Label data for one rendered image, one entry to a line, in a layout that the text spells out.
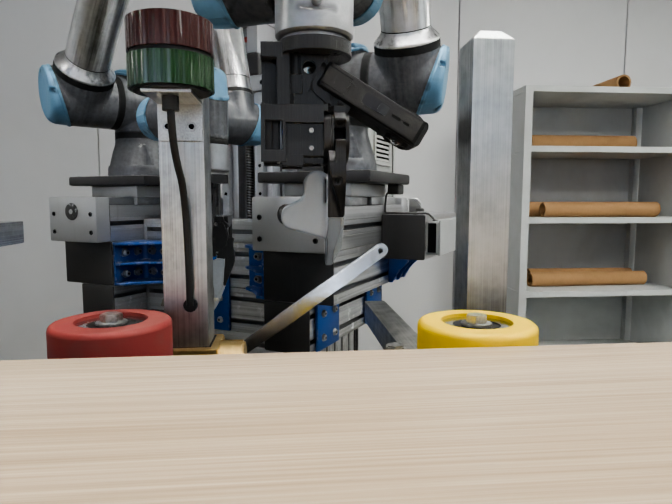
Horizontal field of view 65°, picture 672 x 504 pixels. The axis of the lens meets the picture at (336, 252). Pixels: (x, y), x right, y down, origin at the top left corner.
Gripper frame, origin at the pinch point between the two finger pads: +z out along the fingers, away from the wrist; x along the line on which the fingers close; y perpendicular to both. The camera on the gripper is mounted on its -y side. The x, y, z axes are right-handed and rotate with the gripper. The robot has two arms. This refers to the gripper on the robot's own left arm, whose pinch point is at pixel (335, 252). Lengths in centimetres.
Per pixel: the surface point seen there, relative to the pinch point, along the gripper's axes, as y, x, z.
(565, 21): -156, -251, -107
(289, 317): 4.7, 2.8, 5.9
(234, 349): 9.3, 9.2, 7.1
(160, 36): 13.1, 15.6, -15.9
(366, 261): -3.0, 0.3, 1.0
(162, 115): 14.3, 9.9, -11.7
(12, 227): 40.6, -20.5, -1.5
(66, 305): 127, -252, 54
